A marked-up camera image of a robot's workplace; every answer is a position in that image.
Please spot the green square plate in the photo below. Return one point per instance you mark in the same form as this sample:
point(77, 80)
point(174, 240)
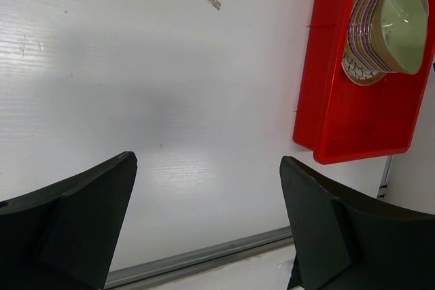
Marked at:
point(397, 34)

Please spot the red plastic bin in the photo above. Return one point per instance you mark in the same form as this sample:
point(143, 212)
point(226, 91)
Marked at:
point(340, 121)

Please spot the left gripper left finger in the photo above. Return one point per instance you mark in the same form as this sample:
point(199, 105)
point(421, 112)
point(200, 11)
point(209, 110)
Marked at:
point(63, 236)

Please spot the aluminium rail right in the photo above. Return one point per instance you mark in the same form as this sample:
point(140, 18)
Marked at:
point(385, 179)

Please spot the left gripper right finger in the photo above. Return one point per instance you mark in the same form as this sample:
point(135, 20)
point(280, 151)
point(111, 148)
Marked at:
point(345, 239)

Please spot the aluminium rail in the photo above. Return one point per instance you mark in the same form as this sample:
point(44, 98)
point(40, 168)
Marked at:
point(385, 179)
point(173, 268)

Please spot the aluminium rail front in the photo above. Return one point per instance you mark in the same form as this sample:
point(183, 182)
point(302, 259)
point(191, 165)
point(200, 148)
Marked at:
point(173, 268)

